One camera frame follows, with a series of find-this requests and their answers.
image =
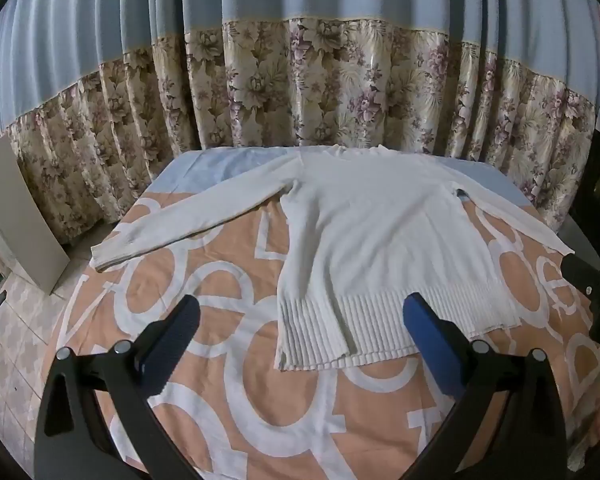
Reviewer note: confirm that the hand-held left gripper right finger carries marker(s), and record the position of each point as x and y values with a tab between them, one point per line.
427	340

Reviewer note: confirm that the peach and blue printed bedsheet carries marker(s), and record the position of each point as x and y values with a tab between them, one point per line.
260	395

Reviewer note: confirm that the blue and floral curtain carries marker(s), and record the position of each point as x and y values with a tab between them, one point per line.
300	85

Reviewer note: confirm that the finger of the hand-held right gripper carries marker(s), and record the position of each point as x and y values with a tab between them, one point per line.
582	272

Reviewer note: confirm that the white board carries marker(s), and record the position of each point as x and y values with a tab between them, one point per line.
25	220

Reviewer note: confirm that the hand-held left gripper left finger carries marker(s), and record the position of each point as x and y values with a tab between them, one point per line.
172	335

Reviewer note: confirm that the white knit sweater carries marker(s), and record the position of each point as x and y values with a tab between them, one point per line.
380	240

